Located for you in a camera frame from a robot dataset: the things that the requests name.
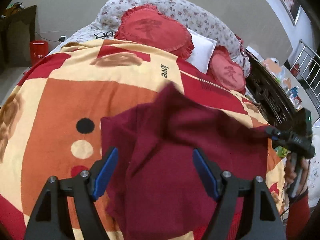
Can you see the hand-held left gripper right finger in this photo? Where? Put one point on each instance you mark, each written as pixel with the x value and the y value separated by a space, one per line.
pixel 205 175

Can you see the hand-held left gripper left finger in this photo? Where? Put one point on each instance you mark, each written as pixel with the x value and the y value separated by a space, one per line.
pixel 105 172

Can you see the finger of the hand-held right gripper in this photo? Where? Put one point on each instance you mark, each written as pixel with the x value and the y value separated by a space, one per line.
pixel 273 132

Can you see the maroon sweater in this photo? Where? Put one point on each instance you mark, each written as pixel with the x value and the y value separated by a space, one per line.
pixel 175 180

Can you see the person's right hand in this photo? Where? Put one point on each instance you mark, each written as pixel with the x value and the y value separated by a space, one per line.
pixel 290 172

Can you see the dark carved wooden nightstand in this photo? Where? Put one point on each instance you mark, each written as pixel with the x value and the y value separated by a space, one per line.
pixel 270 97

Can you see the clutter of packets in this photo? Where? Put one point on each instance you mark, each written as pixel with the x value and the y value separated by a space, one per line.
pixel 282 75

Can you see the small red heart pillow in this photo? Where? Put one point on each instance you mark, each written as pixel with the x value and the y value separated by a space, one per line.
pixel 227 72

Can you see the metal railing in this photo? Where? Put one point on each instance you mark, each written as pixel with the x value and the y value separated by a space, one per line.
pixel 306 60

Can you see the red orange cream printed blanket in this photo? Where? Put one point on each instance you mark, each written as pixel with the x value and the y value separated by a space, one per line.
pixel 62 92

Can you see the white pillow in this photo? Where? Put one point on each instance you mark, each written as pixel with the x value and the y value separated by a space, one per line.
pixel 202 50

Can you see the red bin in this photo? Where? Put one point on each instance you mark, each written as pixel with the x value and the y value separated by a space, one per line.
pixel 38 52

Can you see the black eyeglasses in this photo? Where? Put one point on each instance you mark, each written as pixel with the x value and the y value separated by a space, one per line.
pixel 108 34

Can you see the large red heart pillow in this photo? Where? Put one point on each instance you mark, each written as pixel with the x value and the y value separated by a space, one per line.
pixel 155 32

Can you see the floral quilt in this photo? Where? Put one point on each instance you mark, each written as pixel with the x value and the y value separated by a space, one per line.
pixel 175 7

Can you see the dark wooden cabinet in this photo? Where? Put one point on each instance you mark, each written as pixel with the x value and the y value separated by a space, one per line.
pixel 20 35

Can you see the green black tool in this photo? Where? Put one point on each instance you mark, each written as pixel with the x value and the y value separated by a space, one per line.
pixel 17 5

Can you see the wall plug charger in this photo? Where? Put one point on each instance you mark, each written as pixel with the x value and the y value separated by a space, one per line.
pixel 62 38

